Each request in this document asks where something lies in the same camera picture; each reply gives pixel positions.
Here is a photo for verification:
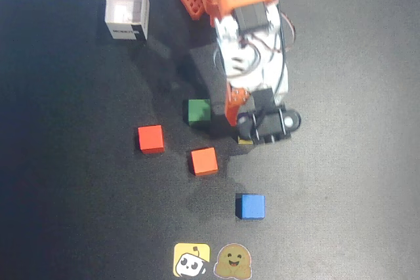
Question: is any green cube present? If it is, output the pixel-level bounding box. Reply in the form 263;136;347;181
187;98;212;128

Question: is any blue cube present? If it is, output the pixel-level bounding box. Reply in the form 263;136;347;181
236;193;266;220

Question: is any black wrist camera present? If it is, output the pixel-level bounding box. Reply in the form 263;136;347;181
237;88;302;145

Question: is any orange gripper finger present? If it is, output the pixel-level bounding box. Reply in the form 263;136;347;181
224;88;251;128

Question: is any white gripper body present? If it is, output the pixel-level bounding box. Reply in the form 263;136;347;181
225;52;290;104

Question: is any hugging face emoji sticker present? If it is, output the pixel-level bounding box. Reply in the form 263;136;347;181
213;243;253;279

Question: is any yellow robot sticker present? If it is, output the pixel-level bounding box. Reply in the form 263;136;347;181
173;243;211;277

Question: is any white servo cable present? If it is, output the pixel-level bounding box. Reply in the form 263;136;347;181
278;10;297;53
212;35;273;74

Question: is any orange cube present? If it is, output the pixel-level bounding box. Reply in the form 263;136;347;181
188;147;219;176

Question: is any black table mat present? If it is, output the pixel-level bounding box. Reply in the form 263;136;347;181
0;0;420;280

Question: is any red cube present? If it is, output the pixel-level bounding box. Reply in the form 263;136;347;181
137;125;165;155

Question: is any white open cardboard box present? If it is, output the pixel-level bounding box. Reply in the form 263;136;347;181
104;0;151;41

